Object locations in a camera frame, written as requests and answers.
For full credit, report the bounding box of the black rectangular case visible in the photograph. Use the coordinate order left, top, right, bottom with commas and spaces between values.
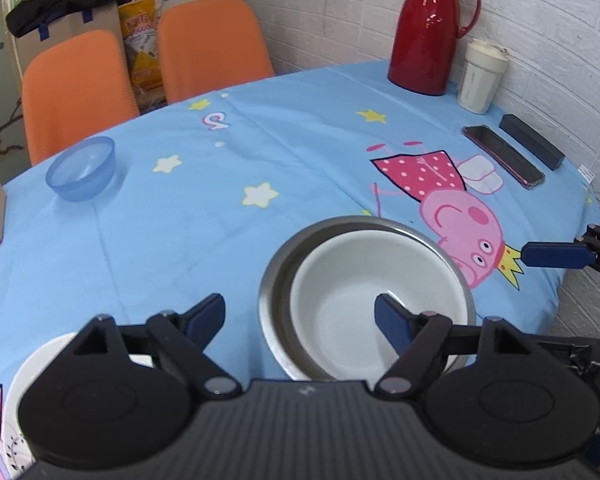
499, 114, 566, 170

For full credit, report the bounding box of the yellow snack bag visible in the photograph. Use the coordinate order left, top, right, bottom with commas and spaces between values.
118, 0, 168, 111

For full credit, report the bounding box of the blue plastic bowl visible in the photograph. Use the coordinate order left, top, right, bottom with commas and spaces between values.
46, 136, 117, 202

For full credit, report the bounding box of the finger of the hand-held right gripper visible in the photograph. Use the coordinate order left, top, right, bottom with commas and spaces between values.
521, 224, 600, 283
522, 332, 600, 411

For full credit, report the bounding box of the white tumbler cup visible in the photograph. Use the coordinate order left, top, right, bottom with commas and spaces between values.
457, 37, 510, 113

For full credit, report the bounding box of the stainless steel bowl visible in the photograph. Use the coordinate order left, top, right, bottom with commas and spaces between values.
258, 215, 477, 381

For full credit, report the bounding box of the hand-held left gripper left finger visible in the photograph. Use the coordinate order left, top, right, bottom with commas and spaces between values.
72, 293, 242, 401

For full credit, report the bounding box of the white plate black bird print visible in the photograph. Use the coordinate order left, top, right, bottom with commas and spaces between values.
3, 332, 153, 478

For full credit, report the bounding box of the white ceramic bowl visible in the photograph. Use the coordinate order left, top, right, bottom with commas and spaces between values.
290, 232, 468, 381

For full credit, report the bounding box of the black smartphone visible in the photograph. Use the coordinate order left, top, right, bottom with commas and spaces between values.
461, 125, 546, 190

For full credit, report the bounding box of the orange chair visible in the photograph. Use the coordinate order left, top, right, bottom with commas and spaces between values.
157, 0, 276, 103
21, 30, 140, 166

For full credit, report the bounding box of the black cloth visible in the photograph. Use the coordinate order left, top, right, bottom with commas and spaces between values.
6, 0, 132, 38

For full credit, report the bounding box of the blue cartoon pig tablecloth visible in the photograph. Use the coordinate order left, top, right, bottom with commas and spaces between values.
0, 60, 600, 480

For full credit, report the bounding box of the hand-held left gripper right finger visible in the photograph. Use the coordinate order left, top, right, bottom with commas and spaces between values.
374, 294, 533, 400

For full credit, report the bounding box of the brown paper bag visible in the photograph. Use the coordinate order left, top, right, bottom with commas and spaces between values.
12, 2, 123, 91

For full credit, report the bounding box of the red thermos jug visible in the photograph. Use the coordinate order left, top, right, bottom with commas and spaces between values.
387, 0, 482, 97

